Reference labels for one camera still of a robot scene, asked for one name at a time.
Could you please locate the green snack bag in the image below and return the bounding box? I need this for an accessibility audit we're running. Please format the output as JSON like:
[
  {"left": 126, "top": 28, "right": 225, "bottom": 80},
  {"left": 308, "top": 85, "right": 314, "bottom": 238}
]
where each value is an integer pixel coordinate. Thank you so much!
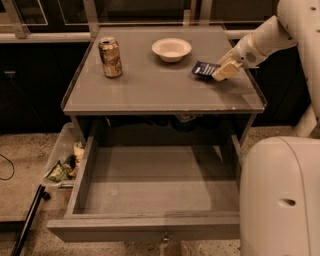
[{"left": 46, "top": 161, "right": 72, "bottom": 183}]

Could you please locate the white bowl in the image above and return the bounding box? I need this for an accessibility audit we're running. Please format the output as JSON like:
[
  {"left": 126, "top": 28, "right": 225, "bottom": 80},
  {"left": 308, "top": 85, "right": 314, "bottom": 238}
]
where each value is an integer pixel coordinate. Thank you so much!
[{"left": 152, "top": 38, "right": 192, "bottom": 63}]

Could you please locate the gold beverage can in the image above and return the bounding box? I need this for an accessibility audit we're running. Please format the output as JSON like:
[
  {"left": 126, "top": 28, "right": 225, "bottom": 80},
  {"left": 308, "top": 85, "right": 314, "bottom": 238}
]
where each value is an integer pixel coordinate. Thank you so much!
[{"left": 98, "top": 37, "right": 122, "bottom": 78}]

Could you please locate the clear plastic bin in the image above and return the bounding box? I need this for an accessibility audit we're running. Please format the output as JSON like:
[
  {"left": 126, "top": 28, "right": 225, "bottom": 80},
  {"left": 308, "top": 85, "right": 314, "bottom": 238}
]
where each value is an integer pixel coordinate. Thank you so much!
[{"left": 41, "top": 123, "right": 85, "bottom": 194}]

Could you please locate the yellow snack bag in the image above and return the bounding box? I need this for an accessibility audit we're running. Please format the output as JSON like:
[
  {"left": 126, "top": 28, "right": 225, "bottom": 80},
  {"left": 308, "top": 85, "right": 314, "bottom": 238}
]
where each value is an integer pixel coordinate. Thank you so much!
[{"left": 68, "top": 142, "right": 84, "bottom": 178}]

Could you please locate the blue rxbar blueberry wrapper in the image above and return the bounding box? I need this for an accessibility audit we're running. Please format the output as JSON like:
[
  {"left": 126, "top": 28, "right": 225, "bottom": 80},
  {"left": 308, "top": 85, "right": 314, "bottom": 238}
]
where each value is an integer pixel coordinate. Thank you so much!
[{"left": 192, "top": 61, "right": 219, "bottom": 79}]

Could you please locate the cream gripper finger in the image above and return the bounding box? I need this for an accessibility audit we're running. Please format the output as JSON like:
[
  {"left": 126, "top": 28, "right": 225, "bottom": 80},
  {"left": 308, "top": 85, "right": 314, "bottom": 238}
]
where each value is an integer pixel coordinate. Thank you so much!
[{"left": 212, "top": 60, "right": 242, "bottom": 81}]

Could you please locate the black cable on floor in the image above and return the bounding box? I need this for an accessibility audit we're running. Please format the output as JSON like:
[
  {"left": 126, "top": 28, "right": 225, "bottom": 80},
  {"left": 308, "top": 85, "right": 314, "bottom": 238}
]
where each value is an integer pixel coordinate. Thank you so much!
[{"left": 0, "top": 152, "right": 16, "bottom": 181}]

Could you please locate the black metal bar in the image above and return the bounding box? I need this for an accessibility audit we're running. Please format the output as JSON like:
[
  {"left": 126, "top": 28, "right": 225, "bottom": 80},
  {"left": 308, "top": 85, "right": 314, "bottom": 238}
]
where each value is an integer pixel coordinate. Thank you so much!
[{"left": 11, "top": 185, "right": 50, "bottom": 256}]

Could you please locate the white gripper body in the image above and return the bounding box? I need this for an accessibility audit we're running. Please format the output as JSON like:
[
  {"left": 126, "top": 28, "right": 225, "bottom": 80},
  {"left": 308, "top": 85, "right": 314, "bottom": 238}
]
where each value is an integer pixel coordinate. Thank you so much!
[{"left": 217, "top": 33, "right": 267, "bottom": 69}]

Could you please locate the grey cabinet table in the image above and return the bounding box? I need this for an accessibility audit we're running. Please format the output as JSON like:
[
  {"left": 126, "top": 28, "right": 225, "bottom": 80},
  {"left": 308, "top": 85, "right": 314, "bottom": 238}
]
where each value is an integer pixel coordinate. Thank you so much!
[{"left": 60, "top": 25, "right": 268, "bottom": 148}]

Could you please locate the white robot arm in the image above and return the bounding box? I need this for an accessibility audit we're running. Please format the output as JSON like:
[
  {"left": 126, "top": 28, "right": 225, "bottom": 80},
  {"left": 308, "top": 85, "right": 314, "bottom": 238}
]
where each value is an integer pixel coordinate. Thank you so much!
[{"left": 212, "top": 0, "right": 320, "bottom": 256}]

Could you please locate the grey open top drawer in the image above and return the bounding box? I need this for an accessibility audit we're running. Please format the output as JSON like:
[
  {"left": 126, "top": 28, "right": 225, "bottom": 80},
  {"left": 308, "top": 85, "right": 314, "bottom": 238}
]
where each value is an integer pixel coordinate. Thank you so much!
[{"left": 48, "top": 120, "right": 240, "bottom": 242}]

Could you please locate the white window frame rail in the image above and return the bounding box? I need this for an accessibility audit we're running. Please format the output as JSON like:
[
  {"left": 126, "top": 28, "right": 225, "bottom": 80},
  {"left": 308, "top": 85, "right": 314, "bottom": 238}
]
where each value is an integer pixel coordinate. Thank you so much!
[{"left": 0, "top": 0, "right": 254, "bottom": 44}]

